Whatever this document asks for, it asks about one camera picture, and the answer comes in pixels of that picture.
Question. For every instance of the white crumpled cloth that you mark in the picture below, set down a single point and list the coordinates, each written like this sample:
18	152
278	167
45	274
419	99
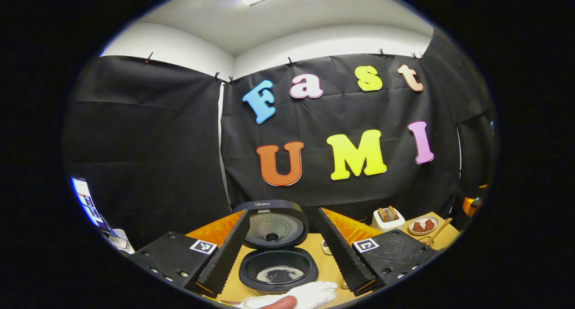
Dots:
314	291

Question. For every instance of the white toaster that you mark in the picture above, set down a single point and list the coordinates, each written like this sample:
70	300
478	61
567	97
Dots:
388	226

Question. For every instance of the white rice grains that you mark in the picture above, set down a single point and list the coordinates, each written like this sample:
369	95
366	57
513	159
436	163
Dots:
283	274

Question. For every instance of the toasted bread slice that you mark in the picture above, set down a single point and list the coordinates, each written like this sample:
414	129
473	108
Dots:
383	214
393	213

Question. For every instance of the brown meat piece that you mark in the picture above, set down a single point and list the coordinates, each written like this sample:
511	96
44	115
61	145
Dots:
430	225
418	227

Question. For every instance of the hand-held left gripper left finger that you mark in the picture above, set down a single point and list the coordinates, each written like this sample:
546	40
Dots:
227	255

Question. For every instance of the white paper pile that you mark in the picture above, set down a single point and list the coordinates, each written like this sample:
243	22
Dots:
120	240

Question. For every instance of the computer monitor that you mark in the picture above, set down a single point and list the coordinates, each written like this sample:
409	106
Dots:
87	201

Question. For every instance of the white divided dish of beans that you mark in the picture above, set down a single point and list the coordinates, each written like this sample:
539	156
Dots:
326	247

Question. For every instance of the clear square chopstick holder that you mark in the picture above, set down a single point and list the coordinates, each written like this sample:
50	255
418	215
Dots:
421	240

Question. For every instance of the dark grey rice cooker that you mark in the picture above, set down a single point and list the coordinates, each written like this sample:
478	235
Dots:
274	228

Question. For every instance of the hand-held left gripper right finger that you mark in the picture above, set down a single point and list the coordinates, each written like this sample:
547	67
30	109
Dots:
341	255

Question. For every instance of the round beige plate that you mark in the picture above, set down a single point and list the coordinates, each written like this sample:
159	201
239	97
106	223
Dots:
422	233

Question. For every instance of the black backdrop cloth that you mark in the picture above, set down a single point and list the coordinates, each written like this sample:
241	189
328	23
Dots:
148	143

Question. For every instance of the wooden spoon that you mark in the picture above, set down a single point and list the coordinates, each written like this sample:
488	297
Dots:
440	230

